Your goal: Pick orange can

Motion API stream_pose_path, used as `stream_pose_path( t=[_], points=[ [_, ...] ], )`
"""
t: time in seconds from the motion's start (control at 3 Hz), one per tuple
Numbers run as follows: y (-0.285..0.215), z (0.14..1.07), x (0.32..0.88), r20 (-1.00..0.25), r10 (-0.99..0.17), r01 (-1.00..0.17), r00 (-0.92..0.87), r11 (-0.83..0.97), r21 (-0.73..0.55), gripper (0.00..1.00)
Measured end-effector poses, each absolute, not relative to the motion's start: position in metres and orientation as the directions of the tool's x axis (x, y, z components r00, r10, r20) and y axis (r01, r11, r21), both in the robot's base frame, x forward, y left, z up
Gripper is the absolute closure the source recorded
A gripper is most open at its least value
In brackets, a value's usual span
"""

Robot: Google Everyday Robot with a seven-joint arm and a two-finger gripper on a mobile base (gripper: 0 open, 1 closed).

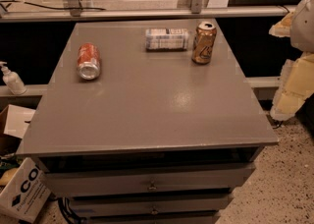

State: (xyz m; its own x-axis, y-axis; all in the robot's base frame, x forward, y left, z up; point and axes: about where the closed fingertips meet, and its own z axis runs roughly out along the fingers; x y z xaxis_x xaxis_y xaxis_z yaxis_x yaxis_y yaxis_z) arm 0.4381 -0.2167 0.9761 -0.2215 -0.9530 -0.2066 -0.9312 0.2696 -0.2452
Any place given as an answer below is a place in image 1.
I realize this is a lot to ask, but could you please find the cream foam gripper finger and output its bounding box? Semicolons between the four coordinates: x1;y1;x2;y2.
269;12;294;37
270;52;314;121

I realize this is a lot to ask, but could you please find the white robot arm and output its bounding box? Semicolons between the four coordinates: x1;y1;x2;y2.
269;0;314;121

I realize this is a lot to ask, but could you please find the gold soda can upright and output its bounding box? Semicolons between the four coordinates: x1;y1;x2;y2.
192;21;217;65

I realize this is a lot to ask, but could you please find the white blue can lying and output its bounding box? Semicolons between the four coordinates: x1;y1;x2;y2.
145;28;189;50

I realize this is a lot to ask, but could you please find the orange soda can lying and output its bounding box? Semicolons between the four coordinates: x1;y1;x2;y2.
77;43;100;80

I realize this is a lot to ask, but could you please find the grey drawer cabinet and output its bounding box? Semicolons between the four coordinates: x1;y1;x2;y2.
19;21;277;224

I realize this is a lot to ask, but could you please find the white pump bottle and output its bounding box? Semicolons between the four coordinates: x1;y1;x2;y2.
0;61;26;95

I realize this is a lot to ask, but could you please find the brown open cardboard box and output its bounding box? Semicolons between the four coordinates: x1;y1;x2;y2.
0;104;35;155

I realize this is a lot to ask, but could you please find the white printed cardboard box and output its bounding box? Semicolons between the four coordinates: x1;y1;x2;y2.
0;158;51;223

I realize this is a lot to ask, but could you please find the black cable on floor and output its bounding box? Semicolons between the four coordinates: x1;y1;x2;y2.
0;0;107;12

